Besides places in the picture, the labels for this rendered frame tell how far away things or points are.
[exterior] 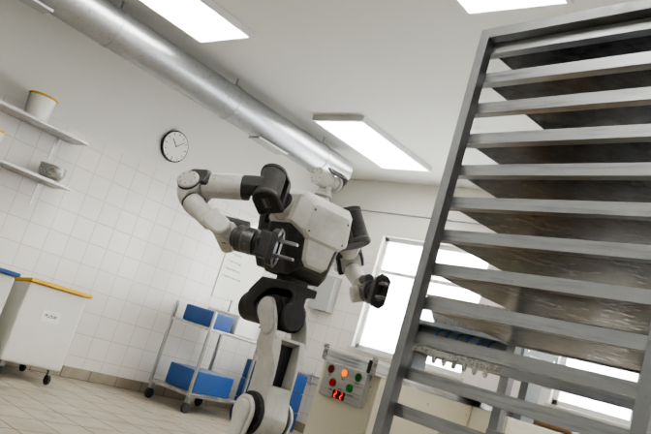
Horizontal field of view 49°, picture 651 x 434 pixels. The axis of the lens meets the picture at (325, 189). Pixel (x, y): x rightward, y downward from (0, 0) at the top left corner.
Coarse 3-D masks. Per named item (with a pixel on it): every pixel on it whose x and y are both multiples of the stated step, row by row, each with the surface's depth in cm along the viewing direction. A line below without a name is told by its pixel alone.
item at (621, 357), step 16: (464, 320) 180; (496, 336) 196; (512, 336) 183; (528, 336) 172; (544, 336) 163; (560, 336) 154; (560, 352) 184; (576, 352) 173; (592, 352) 164; (608, 352) 155; (624, 352) 147; (640, 368) 166
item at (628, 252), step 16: (448, 240) 181; (464, 240) 177; (480, 240) 173; (496, 240) 170; (512, 240) 166; (528, 240) 163; (544, 240) 160; (560, 240) 157; (576, 240) 154; (592, 240) 151; (592, 256) 152; (608, 256) 148; (624, 256) 145; (640, 256) 142
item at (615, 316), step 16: (464, 288) 190; (480, 288) 181; (496, 288) 174; (512, 288) 167; (512, 304) 192; (528, 304) 184; (544, 304) 176; (560, 304) 169; (576, 304) 163; (592, 304) 157; (608, 304) 151; (624, 304) 146; (576, 320) 184; (592, 320) 177; (608, 320) 170; (624, 320) 164; (640, 320) 157
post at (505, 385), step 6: (510, 348) 205; (516, 348) 204; (516, 354) 204; (504, 378) 202; (510, 378) 202; (498, 384) 203; (504, 384) 202; (510, 384) 202; (498, 390) 202; (504, 390) 201; (510, 390) 202; (492, 408) 202; (492, 414) 201; (498, 414) 200; (504, 414) 201; (492, 420) 200; (498, 420) 199; (504, 420) 201; (492, 426) 199; (498, 426) 199
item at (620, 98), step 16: (560, 96) 172; (576, 96) 168; (592, 96) 165; (608, 96) 162; (624, 96) 159; (640, 96) 156; (480, 112) 189; (496, 112) 186; (512, 112) 183; (528, 112) 180; (544, 112) 177
